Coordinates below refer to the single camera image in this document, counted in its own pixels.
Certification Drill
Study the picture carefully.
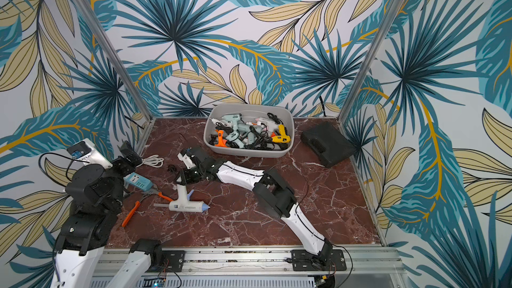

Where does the teal power strip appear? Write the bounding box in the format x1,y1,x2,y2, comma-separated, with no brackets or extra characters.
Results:
124,172,153,191

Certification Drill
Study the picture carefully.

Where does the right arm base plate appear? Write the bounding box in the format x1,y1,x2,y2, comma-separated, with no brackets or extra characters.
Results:
287,249,347,272

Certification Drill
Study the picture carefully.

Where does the orange handled tool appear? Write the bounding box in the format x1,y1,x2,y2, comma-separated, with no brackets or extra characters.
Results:
121,191,173,227

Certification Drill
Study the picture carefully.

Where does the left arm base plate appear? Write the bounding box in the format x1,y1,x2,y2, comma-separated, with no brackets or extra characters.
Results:
161,250,185,273

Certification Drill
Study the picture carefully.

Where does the small white glue gun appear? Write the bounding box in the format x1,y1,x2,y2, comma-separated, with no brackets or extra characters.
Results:
210,118,225,126

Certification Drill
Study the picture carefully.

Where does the orange black glue gun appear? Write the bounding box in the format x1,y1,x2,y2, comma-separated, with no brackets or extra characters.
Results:
214,129,227,147

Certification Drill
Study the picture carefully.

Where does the large mint glue gun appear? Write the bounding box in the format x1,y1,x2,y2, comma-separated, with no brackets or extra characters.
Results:
238,124,263,145

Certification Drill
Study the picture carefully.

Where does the yellow black glue gun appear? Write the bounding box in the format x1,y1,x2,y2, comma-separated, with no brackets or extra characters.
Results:
271,124,291,143

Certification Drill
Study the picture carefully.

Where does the mint green glue gun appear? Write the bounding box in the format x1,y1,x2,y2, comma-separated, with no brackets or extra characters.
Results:
222,114,241,130

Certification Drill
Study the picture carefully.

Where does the large white blue glue gun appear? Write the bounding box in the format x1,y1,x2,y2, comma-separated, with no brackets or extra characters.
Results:
154,185,209,213

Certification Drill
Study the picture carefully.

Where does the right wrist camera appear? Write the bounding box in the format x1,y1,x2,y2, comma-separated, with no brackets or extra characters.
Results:
177,153,196,170

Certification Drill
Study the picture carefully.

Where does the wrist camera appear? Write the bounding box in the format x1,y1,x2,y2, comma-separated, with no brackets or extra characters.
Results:
177,153,196,170
67,138,113,169

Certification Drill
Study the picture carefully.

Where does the white coiled power cable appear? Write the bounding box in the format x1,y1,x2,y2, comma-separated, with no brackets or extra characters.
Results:
141,155,165,168

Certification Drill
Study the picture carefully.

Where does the small mint glue gun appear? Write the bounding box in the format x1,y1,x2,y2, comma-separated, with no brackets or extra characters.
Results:
227,131,245,149

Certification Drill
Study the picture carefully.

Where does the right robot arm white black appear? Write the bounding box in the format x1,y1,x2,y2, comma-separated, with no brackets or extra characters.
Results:
177,147,333,264

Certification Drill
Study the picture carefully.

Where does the grey plastic storage box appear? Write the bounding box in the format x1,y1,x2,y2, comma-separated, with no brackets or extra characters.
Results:
203,104,295,158

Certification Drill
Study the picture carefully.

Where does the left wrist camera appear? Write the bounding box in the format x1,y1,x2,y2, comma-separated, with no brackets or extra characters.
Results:
67,138,113,169

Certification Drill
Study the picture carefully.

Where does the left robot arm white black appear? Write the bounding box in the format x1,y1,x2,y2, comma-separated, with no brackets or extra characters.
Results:
51,139,142,287

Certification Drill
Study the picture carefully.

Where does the black tool case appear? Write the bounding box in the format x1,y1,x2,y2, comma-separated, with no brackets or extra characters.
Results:
301,122,356,168

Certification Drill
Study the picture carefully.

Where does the white pink glue gun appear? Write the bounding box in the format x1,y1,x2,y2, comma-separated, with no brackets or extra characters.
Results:
256,117,279,133

